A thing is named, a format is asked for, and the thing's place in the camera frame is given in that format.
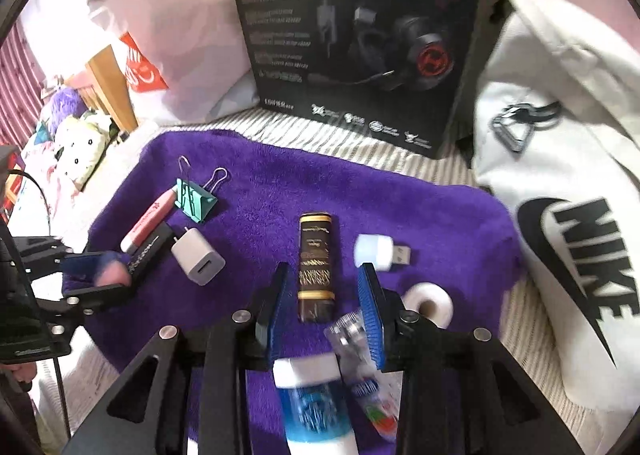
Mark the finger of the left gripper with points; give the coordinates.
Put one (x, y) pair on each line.
(71, 310)
(34, 257)

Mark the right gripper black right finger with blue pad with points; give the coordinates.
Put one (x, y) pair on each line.
(502, 409)

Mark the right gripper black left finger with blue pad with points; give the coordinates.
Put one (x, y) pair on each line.
(146, 410)

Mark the pink blue round object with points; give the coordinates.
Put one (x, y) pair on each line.
(113, 272)

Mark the clear plastic swab bottle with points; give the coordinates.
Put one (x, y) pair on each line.
(377, 393)

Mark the white tape roll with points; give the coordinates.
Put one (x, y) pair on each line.
(430, 301)

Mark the black pen-shaped stick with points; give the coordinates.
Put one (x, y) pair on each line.
(150, 251)

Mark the pink white tube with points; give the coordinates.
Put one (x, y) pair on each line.
(153, 216)

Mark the white USB charger cube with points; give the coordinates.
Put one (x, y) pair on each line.
(196, 257)

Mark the white blue cylindrical bottle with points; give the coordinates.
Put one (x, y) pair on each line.
(314, 409)

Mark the teal binder clip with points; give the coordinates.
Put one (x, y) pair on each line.
(194, 200)

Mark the black gold rectangular box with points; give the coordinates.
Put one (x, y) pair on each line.
(315, 291)

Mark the white USB plug light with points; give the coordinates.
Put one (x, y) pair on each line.
(381, 251)

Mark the person's hand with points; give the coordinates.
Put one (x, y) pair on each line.
(20, 376)

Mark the plush toys pile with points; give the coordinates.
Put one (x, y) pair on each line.
(60, 158)

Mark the purple towel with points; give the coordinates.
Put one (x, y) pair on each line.
(460, 238)

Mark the wooden furniture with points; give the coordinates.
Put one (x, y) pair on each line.
(103, 87)

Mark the grey Nike bag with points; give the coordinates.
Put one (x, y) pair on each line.
(574, 193)

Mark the grey carabiner clip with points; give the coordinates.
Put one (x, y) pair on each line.
(515, 126)

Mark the white Miniso plastic bag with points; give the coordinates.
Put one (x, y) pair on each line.
(185, 61)

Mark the black headphone box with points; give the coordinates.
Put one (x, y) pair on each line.
(388, 69)

